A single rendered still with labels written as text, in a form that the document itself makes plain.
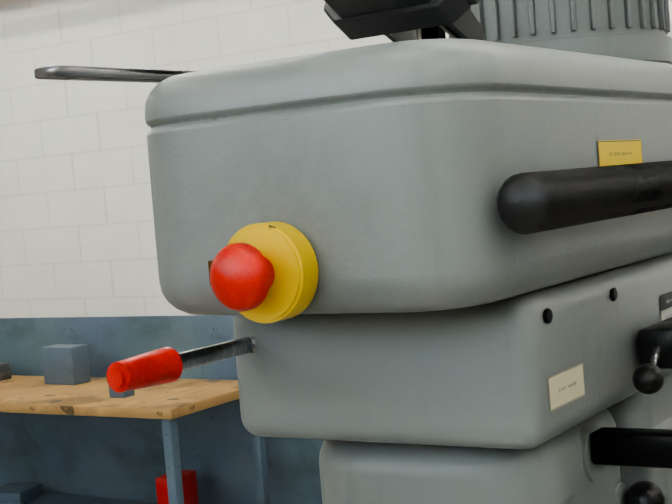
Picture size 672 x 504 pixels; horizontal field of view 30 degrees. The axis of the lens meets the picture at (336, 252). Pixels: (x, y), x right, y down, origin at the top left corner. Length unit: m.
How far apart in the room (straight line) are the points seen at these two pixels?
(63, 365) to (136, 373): 5.96
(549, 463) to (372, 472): 0.13
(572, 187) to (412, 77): 0.11
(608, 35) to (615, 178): 0.30
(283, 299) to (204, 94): 0.14
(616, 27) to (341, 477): 0.45
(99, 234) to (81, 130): 0.57
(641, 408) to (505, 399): 0.24
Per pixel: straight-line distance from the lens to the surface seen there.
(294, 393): 0.89
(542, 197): 0.71
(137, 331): 6.81
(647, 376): 0.91
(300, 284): 0.73
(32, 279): 7.32
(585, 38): 1.09
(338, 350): 0.86
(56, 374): 6.81
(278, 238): 0.74
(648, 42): 1.12
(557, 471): 0.89
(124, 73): 0.84
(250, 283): 0.72
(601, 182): 0.79
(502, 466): 0.87
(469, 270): 0.73
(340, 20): 0.93
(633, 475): 1.03
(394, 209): 0.72
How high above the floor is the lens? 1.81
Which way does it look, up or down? 3 degrees down
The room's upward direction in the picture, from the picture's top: 5 degrees counter-clockwise
